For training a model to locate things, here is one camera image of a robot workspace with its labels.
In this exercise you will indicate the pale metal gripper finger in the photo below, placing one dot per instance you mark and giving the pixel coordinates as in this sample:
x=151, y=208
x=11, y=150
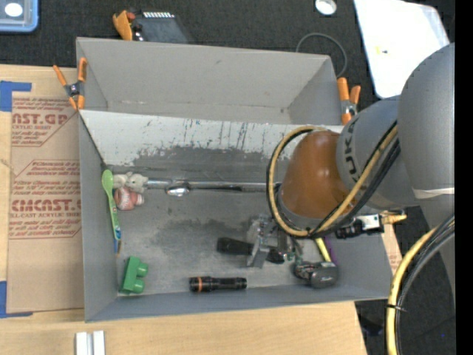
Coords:
x=258, y=256

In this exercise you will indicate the grey metal bin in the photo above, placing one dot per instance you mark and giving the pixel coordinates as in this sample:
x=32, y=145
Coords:
x=207, y=231

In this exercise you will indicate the grey rounded gadget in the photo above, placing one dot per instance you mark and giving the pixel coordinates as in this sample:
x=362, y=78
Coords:
x=320, y=275

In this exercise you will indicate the long silver metal tool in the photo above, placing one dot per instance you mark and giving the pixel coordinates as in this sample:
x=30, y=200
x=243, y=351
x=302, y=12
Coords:
x=177, y=189

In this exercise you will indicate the green toy brick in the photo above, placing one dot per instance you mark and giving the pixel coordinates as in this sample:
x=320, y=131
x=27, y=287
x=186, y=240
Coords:
x=133, y=276

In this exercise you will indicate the pink toy cup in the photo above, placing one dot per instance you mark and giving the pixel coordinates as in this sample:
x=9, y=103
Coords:
x=125, y=199

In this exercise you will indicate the white toy animal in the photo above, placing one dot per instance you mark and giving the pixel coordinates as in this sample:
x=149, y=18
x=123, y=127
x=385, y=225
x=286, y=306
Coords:
x=133, y=182

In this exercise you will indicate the green plastic spoon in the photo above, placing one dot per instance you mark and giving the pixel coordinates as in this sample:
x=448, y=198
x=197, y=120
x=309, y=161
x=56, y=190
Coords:
x=111, y=202

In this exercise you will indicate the brown cardboard board red print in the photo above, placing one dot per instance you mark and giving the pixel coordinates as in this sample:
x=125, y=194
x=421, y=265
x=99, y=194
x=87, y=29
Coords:
x=44, y=272

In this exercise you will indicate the black cylinder on white bracket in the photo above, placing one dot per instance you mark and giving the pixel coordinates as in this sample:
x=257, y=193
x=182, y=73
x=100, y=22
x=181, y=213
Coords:
x=371, y=223

